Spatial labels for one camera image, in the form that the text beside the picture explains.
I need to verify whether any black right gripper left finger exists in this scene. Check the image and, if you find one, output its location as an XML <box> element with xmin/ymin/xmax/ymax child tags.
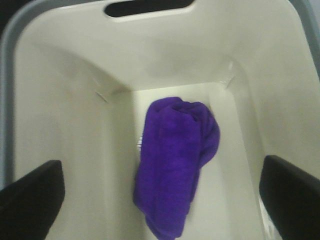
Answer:
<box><xmin>0</xmin><ymin>160</ymin><xmax>63</xmax><ymax>240</ymax></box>

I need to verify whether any purple towel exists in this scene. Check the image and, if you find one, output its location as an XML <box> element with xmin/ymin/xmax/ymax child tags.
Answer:
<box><xmin>133</xmin><ymin>97</ymin><xmax>220</xmax><ymax>240</ymax></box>

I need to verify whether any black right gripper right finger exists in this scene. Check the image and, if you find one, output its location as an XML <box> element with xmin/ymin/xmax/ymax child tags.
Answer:
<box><xmin>259</xmin><ymin>155</ymin><xmax>320</xmax><ymax>240</ymax></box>

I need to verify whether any white bin with grey rim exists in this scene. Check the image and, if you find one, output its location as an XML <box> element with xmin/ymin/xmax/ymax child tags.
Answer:
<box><xmin>0</xmin><ymin>0</ymin><xmax>320</xmax><ymax>240</ymax></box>

